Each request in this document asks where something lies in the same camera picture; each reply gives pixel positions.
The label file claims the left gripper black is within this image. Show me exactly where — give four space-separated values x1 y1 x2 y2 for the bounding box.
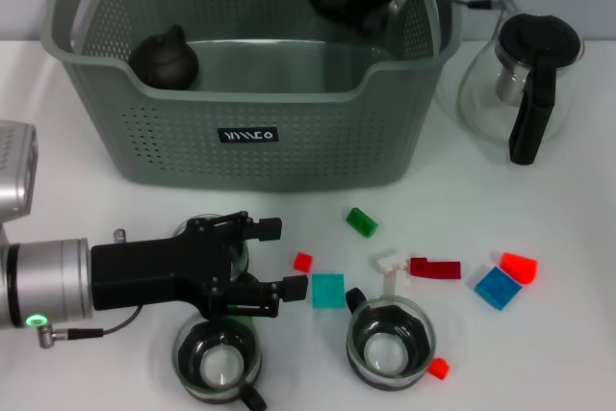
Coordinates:
90 211 309 320

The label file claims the blue square toy brick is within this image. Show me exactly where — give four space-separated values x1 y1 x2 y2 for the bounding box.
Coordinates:
474 265 524 312

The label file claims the orange-red sloped toy brick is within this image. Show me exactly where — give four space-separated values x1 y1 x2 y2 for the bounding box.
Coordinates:
499 250 539 286

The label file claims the grey-green perforated storage basket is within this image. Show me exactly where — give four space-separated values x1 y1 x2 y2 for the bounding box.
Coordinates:
39 0 463 193

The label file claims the teal square flat brick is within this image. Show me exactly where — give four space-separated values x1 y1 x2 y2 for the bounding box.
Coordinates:
311 272 347 310

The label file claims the small green toy brick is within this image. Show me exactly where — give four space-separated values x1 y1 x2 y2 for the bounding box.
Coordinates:
228 303 257 330

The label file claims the long green toy brick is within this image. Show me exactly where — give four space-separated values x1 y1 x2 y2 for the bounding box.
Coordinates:
345 206 379 240

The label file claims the small white toy brick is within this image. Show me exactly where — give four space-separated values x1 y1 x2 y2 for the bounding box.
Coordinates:
370 248 410 273

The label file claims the dark red flat brick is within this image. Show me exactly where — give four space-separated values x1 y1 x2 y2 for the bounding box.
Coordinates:
408 256 462 281

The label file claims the glass teapot black lid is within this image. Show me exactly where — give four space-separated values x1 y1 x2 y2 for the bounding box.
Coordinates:
456 13 586 166

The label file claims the black clay teapot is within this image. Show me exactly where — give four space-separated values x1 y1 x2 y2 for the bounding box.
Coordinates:
127 24 200 91

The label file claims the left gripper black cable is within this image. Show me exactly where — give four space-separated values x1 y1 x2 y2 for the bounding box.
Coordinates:
37 227 145 348

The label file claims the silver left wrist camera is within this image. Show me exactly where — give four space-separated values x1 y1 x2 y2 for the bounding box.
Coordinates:
0 119 39 224

